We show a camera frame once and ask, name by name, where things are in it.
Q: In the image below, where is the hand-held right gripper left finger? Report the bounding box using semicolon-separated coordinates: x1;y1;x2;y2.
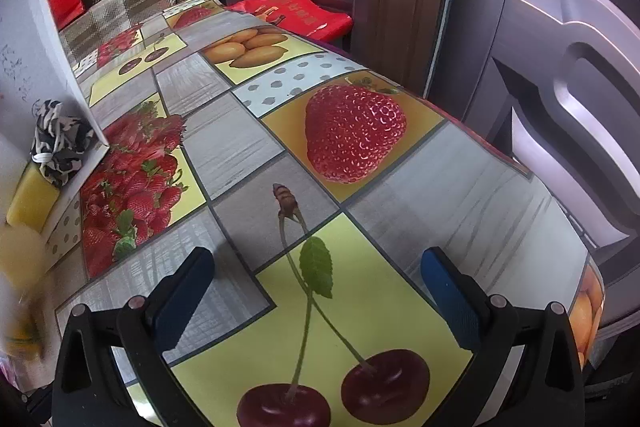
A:
51;247;216;427

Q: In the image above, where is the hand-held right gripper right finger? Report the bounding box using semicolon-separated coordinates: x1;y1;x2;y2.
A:
420;247;586;427

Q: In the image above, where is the pale yellow soft object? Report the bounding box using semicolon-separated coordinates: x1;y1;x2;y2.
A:
0;224;48;353

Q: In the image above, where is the white cardboard box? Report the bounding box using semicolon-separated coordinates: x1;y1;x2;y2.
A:
0;0;111;258

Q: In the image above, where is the yellow sponge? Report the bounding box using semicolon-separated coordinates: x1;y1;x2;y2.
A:
6;167;61;225

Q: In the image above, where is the fruit print tablecloth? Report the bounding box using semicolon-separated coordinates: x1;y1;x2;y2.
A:
47;0;606;427

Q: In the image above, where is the black and white patterned cloth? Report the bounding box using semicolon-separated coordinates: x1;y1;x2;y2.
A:
30;99;98;188

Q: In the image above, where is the checkered cloth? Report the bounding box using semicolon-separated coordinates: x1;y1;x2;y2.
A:
57;0;218;68

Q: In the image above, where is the red printed shopping bag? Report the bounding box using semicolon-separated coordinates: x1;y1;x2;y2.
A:
227;0;353;42

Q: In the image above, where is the red gift bag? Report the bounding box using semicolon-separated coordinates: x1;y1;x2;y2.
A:
42;0;86;32

